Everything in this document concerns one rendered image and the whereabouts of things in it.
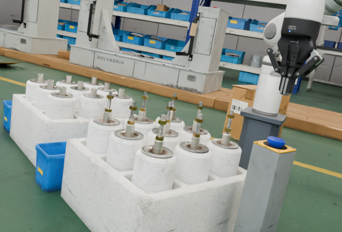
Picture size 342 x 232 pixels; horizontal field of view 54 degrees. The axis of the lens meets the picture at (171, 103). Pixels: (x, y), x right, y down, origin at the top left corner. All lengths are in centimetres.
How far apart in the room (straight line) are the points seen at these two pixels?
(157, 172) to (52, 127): 52
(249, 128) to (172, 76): 181
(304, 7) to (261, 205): 43
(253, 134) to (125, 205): 61
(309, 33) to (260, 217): 41
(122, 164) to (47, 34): 331
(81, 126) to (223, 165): 53
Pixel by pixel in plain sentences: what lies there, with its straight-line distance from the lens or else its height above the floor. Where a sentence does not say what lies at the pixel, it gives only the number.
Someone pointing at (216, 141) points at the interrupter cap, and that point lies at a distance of 94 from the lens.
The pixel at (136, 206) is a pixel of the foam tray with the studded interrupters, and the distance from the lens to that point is 74.
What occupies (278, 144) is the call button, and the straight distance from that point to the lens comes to 78.
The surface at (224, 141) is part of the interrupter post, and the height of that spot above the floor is 26.
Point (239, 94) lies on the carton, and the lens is 197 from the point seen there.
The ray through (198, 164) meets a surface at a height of 23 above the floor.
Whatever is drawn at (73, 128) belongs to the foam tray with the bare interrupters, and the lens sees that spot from 120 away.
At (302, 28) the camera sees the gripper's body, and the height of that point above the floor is 57.
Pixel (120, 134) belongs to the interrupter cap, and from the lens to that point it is 87.
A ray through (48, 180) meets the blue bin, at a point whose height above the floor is 4.
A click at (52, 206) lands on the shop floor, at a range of 104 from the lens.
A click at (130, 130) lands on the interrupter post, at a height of 27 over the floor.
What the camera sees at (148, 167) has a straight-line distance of 75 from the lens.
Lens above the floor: 51
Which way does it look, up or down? 11 degrees down
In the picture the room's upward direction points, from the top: 10 degrees clockwise
